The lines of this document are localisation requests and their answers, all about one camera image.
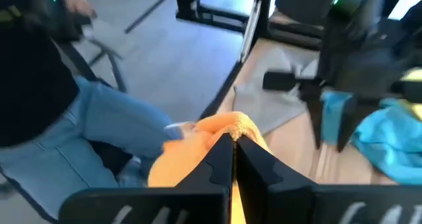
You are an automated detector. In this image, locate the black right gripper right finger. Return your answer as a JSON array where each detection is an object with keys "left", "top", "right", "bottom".
[{"left": 237, "top": 135, "right": 317, "bottom": 224}]

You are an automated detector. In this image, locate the silver aluminium bar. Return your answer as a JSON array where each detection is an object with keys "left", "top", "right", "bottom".
[{"left": 239, "top": 0, "right": 262, "bottom": 64}]

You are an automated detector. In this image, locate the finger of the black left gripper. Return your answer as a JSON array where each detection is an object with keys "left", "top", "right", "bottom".
[
  {"left": 305, "top": 88, "right": 326, "bottom": 152},
  {"left": 336, "top": 98, "right": 374, "bottom": 153}
]

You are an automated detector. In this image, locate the person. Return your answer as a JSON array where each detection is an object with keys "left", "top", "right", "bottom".
[{"left": 0, "top": 19, "right": 185, "bottom": 220}]

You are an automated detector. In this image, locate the black chair frame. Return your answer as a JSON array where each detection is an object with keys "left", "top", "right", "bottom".
[{"left": 52, "top": 16, "right": 129, "bottom": 95}]

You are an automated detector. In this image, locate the person's hand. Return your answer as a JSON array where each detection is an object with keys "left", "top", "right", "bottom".
[{"left": 61, "top": 0, "right": 98, "bottom": 19}]

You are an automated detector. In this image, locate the cyan microfiber towel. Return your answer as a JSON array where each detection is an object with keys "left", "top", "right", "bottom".
[{"left": 321, "top": 91, "right": 422, "bottom": 186}]

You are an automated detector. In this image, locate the gray microfiber towel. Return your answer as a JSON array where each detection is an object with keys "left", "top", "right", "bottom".
[{"left": 231, "top": 47, "right": 320, "bottom": 136}]

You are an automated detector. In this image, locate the orange microfiber towel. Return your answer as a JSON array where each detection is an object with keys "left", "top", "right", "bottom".
[{"left": 147, "top": 111, "right": 273, "bottom": 224}]

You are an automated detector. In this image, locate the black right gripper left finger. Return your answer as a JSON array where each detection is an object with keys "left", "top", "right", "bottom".
[{"left": 176, "top": 134, "right": 235, "bottom": 198}]

